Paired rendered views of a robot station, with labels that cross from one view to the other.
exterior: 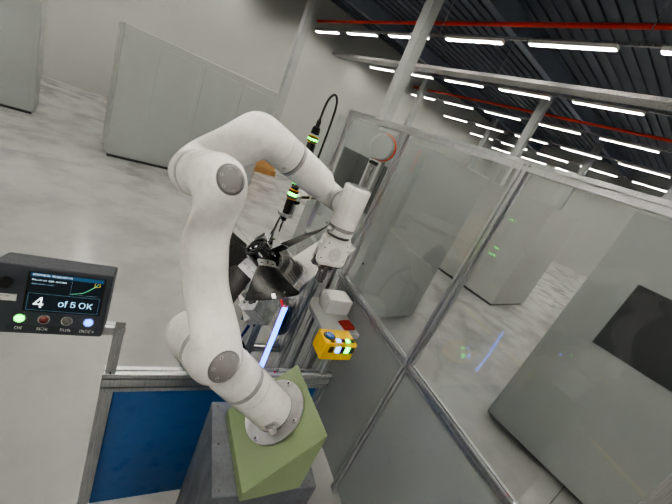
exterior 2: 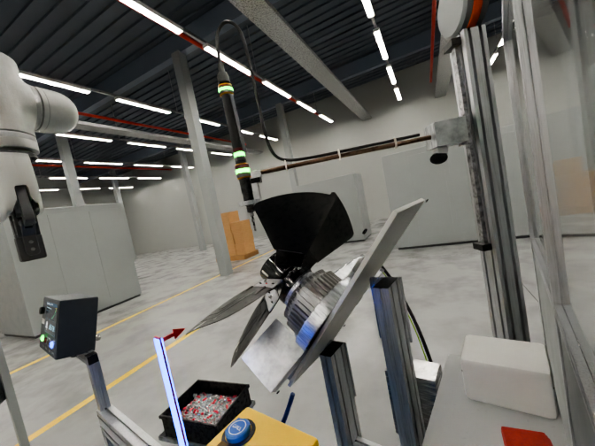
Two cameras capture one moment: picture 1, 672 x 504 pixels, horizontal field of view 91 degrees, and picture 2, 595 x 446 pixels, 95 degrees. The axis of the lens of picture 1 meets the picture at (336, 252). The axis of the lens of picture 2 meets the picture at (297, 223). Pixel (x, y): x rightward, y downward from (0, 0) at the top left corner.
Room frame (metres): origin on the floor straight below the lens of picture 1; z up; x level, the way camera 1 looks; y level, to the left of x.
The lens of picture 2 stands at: (1.25, -0.57, 1.42)
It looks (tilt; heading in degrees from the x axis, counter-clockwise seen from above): 4 degrees down; 70
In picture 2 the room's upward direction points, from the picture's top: 11 degrees counter-clockwise
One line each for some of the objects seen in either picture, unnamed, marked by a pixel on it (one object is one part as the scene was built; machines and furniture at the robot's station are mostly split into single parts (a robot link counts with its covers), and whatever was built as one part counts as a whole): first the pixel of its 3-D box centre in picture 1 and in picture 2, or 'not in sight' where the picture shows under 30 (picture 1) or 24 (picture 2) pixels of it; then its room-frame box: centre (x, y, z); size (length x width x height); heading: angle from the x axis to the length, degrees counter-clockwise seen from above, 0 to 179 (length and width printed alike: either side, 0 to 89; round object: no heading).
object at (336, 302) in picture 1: (334, 300); (505, 367); (1.89, -0.12, 0.91); 0.17 x 0.16 x 0.11; 121
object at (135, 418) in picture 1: (210, 439); not in sight; (1.07, 0.18, 0.45); 0.82 x 0.01 x 0.66; 121
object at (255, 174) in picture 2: (289, 205); (250, 188); (1.44, 0.28, 1.49); 0.09 x 0.07 x 0.10; 156
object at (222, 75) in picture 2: (300, 172); (235, 139); (1.43, 0.28, 1.65); 0.04 x 0.04 x 0.46
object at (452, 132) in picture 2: not in sight; (447, 134); (2.00, 0.03, 1.53); 0.10 x 0.07 x 0.08; 156
